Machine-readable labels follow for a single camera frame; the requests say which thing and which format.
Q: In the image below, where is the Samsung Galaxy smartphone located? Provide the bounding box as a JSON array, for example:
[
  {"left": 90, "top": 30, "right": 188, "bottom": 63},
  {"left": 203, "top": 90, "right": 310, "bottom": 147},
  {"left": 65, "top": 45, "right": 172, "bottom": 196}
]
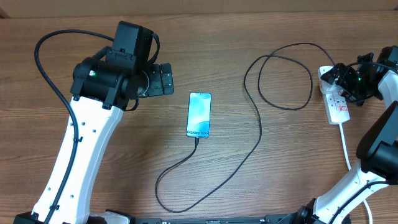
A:
[{"left": 186, "top": 92, "right": 212, "bottom": 138}]

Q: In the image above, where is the black charger cable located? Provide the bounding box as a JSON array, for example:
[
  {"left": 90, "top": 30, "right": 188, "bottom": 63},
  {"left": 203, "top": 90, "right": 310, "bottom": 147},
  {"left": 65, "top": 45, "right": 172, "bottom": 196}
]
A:
[{"left": 154, "top": 42, "right": 336, "bottom": 214}]

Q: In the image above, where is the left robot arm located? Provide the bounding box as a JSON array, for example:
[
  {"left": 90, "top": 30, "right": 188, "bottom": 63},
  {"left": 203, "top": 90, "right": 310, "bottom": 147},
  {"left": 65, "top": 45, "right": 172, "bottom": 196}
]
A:
[{"left": 14, "top": 21, "right": 174, "bottom": 223}]

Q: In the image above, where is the white charger plug adapter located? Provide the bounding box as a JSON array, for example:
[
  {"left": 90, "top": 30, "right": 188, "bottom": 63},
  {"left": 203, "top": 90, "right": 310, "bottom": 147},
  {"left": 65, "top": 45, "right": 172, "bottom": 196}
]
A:
[{"left": 320, "top": 80, "right": 343, "bottom": 94}]

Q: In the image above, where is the white power strip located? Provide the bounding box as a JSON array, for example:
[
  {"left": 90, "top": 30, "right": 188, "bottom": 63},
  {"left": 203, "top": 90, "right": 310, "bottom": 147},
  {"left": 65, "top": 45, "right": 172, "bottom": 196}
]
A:
[{"left": 318, "top": 66, "right": 350, "bottom": 125}]

